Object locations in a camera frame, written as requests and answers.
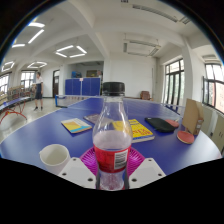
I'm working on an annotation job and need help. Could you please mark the ceiling lights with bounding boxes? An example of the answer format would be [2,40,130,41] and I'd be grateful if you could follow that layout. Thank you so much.
[1,21,88,73]

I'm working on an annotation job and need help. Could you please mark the blue and yellow book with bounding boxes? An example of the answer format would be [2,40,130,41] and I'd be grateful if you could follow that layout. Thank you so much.
[60,117,93,135]

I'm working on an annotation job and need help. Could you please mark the shelf unit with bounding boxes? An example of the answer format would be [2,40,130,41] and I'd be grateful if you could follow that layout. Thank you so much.
[6,85,34,101]

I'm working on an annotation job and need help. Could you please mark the white ceramic cup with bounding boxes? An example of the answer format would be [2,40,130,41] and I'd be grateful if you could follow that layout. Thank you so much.
[38,143,72,176]

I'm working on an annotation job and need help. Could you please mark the person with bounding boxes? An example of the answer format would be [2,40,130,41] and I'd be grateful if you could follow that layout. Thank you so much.
[32,71,45,112]

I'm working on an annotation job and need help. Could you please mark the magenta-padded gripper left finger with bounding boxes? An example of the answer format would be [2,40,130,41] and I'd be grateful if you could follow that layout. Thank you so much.
[57,146,100,190]

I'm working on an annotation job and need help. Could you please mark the blue table with red legs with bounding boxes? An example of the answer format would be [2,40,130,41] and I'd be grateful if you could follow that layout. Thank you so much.
[0,96,33,124]

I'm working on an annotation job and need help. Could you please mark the black paddle case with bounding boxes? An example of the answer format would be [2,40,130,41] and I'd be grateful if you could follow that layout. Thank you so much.
[144,116,175,134]

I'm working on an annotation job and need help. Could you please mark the brown armchair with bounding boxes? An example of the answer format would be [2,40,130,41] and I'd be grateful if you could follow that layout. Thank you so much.
[139,90,152,101]

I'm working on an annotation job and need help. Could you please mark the blue partition boards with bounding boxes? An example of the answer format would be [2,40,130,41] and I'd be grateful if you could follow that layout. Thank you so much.
[64,77,102,97]

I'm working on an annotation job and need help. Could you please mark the beige cabinet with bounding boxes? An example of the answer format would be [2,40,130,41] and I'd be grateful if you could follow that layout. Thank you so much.
[210,114,224,155]
[202,108,214,138]

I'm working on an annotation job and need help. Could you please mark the clear red-labelled drink bottle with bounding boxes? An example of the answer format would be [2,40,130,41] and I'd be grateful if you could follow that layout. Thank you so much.
[92,81,133,191]

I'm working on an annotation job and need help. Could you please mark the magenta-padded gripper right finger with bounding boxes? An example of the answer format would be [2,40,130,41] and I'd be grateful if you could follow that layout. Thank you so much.
[125,146,167,190]

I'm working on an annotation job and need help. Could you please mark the small grey patterned book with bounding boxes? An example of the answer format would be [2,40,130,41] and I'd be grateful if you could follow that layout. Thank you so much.
[83,113,101,125]

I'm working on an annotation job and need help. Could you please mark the red table tennis paddle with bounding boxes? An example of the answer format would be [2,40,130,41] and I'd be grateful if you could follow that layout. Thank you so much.
[176,129,195,145]
[164,118,180,129]

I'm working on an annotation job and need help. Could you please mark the brown cardboard box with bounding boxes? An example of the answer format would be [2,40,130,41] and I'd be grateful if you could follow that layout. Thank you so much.
[181,98,205,136]

